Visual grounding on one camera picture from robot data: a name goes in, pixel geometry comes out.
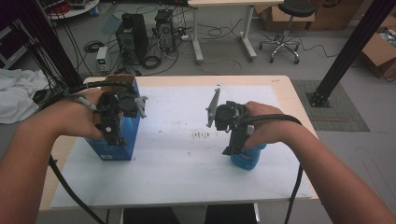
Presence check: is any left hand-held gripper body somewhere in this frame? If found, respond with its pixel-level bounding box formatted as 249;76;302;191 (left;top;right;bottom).
94;90;149;132

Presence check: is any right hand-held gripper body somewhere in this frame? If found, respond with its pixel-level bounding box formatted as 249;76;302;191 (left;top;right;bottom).
205;88;256;138

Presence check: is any blue cardboard box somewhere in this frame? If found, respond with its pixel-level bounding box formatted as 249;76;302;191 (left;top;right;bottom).
85;74;142;162

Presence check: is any blue plastic bottle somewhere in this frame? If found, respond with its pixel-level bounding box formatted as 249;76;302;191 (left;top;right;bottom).
230;143;268;172

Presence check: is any person's left hand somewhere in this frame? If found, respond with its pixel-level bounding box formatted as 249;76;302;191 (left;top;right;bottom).
59;88;106;141

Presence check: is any person's right hand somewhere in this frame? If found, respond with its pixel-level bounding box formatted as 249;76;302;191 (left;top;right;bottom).
244;100;302;150

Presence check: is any white power supply unit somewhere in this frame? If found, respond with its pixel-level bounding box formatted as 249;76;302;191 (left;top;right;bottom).
95;46;109;75

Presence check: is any large black computer tower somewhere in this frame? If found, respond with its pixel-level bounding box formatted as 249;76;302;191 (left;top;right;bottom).
115;12;149;66

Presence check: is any white-legged desk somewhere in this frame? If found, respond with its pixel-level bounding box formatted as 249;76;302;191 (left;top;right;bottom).
187;0;285;64

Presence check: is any small black computer tower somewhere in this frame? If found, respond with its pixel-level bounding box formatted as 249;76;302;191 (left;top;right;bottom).
154;8;176;53

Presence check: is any white cloth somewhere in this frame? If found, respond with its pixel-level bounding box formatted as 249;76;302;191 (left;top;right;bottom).
0;68;50;125

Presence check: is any round white table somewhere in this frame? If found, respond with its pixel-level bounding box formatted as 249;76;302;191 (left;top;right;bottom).
46;0;101;21

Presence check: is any gray floor mat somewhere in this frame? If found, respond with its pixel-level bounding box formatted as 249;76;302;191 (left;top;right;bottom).
290;79;371;133

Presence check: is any black swivel stool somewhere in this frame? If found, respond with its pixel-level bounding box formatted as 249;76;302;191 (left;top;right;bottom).
259;0;318;65

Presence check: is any open cardboard box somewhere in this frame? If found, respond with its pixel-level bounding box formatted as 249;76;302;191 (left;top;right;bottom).
359;15;396;79

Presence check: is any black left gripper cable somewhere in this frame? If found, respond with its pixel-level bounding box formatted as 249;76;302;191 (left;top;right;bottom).
34;79;138;224

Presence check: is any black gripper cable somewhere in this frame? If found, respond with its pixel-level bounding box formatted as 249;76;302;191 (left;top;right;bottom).
237;113;304;224
34;79;138;224

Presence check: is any gray cable plug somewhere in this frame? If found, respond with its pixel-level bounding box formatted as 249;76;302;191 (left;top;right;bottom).
76;95;98;112

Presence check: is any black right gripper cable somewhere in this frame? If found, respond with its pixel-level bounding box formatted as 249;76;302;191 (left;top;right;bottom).
237;113;304;224

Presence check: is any coiled black cable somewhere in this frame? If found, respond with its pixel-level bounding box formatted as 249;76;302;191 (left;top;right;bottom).
83;40;105;53
141;54;163;70

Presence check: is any black metal frame post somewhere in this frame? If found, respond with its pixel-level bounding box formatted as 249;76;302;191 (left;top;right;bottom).
29;0;84;89
305;0;396;108

